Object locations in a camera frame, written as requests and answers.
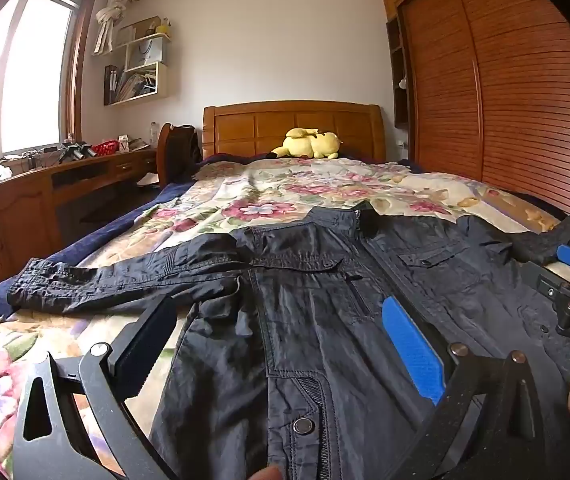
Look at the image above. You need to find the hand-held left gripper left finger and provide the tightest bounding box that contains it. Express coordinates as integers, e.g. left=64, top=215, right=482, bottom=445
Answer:
left=13, top=296, right=178, bottom=480

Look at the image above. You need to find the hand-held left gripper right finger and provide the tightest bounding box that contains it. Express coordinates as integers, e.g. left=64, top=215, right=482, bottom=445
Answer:
left=382, top=296, right=570, bottom=480

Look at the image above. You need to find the dark navy jacket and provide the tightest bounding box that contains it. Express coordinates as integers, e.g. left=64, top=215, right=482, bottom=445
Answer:
left=7, top=202, right=570, bottom=480

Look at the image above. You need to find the person's left hand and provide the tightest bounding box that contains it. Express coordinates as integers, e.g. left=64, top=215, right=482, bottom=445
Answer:
left=246, top=465, right=284, bottom=480

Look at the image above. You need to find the wooden desk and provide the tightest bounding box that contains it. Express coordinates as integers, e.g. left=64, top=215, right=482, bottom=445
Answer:
left=0, top=146, right=162, bottom=308

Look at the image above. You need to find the wooden chair with dark bag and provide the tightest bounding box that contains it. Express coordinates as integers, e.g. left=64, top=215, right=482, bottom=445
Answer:
left=157, top=122, right=202, bottom=190

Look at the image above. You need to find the wooden slatted wardrobe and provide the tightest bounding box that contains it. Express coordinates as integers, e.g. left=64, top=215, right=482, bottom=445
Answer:
left=379, top=0, right=570, bottom=228

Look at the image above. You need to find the floral blanket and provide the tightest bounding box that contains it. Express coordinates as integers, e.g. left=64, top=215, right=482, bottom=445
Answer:
left=0, top=157, right=570, bottom=480

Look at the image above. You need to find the black tripod gadget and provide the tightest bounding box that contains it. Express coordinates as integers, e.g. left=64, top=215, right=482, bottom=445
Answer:
left=58, top=142, right=91, bottom=164

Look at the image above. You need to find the yellow plush toy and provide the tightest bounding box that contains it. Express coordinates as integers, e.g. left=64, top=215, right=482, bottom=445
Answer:
left=270, top=128, right=342, bottom=161

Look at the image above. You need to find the wooden bed headboard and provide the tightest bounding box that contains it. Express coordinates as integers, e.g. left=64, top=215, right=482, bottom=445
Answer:
left=202, top=101, right=388, bottom=163

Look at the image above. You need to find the row of books and files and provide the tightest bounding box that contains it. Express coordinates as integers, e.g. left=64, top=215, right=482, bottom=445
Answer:
left=104, top=64, right=158, bottom=105

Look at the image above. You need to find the white shopping bag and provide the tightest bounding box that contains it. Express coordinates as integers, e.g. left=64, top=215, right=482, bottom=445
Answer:
left=126, top=35, right=166, bottom=72

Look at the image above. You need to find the wood-framed window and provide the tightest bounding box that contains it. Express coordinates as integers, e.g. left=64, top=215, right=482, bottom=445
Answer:
left=0, top=0, right=100, bottom=168

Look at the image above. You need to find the cardboard box on shelf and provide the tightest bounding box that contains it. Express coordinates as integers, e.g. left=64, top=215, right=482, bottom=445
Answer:
left=116, top=16, right=164, bottom=47

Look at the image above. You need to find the tied cream curtain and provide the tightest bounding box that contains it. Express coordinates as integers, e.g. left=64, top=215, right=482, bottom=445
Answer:
left=93, top=0, right=138, bottom=57

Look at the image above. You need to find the cream wall shelf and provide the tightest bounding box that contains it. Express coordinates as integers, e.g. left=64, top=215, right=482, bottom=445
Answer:
left=92, top=31, right=172, bottom=107

